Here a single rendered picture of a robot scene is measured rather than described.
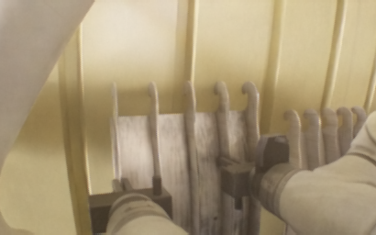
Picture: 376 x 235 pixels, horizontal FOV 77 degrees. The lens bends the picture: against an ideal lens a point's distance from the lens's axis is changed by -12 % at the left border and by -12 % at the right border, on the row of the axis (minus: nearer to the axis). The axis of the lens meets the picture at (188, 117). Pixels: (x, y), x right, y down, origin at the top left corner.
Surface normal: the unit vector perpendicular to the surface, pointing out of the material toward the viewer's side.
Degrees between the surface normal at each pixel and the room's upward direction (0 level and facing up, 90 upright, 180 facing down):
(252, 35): 90
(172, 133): 63
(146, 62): 90
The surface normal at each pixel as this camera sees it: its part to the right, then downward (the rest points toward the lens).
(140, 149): 0.35, -0.12
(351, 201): -0.49, -0.73
